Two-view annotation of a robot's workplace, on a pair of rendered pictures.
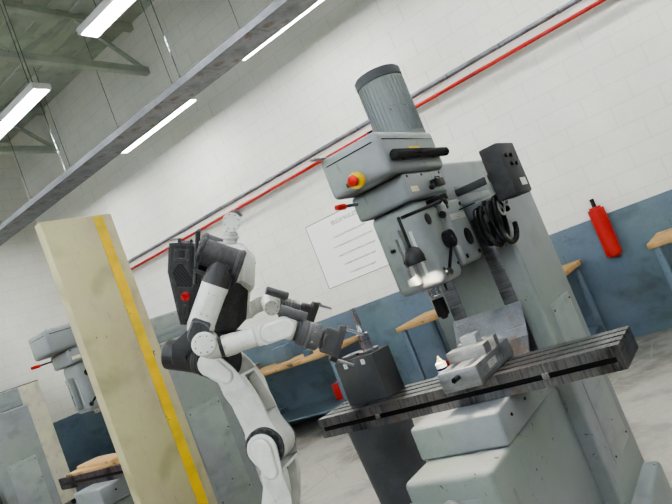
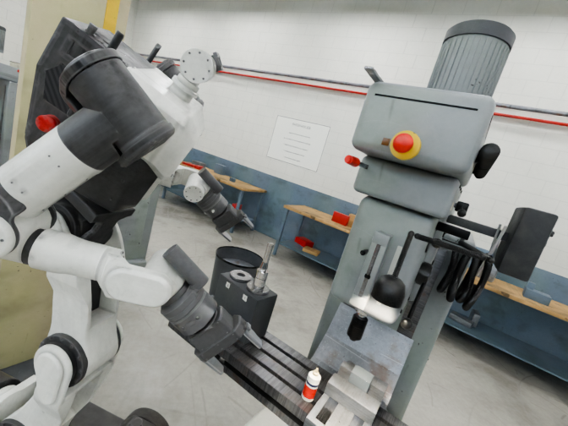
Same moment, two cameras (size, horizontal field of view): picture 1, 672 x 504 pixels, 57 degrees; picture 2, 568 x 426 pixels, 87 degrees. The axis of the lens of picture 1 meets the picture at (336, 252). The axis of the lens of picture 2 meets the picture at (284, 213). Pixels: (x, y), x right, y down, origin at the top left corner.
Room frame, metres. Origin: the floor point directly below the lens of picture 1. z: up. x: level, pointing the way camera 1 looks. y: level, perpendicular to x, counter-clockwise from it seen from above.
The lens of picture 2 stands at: (1.48, 0.10, 1.67)
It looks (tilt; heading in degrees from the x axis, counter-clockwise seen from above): 11 degrees down; 355
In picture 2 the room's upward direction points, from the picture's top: 17 degrees clockwise
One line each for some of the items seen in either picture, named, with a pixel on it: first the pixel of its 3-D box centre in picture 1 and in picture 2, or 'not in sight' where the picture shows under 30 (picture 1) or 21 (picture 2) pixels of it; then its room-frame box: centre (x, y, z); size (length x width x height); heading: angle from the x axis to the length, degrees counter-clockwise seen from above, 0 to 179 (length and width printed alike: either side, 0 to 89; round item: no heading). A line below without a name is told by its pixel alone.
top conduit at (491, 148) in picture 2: (420, 152); (482, 165); (2.27, -0.43, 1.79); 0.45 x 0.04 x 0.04; 146
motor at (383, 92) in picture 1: (390, 109); (461, 85); (2.53, -0.43, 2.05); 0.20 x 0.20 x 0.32
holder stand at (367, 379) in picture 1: (368, 374); (243, 303); (2.60, 0.06, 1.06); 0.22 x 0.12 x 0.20; 49
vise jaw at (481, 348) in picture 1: (468, 352); (352, 397); (2.24, -0.31, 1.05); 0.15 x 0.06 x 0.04; 56
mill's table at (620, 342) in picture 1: (460, 388); (313, 399); (2.35, -0.25, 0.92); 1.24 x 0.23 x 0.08; 56
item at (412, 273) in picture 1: (406, 258); (370, 270); (2.23, -0.23, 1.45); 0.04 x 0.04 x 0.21; 56
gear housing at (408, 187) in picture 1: (401, 195); (412, 188); (2.35, -0.31, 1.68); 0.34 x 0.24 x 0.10; 146
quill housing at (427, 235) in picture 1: (417, 247); (384, 255); (2.32, -0.29, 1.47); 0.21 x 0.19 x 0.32; 56
